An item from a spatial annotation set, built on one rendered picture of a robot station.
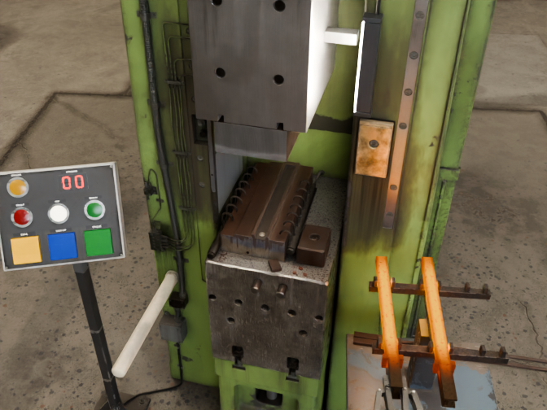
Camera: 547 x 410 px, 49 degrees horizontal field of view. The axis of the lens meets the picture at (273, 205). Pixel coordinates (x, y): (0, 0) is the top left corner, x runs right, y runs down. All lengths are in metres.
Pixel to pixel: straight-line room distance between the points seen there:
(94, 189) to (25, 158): 2.53
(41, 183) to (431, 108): 1.09
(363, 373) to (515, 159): 2.80
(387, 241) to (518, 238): 1.80
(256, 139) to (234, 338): 0.74
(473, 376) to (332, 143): 0.88
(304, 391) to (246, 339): 0.29
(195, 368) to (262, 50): 1.51
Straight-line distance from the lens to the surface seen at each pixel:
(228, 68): 1.53
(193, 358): 2.55
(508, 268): 3.39
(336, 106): 2.04
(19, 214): 1.84
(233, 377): 2.21
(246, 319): 1.96
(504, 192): 3.96
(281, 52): 1.47
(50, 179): 1.81
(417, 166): 1.73
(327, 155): 2.14
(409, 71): 1.59
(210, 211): 1.98
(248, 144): 1.61
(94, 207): 1.80
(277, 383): 2.17
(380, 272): 1.64
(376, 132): 1.65
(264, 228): 1.83
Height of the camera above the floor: 2.14
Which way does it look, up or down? 37 degrees down
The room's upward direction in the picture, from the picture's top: straight up
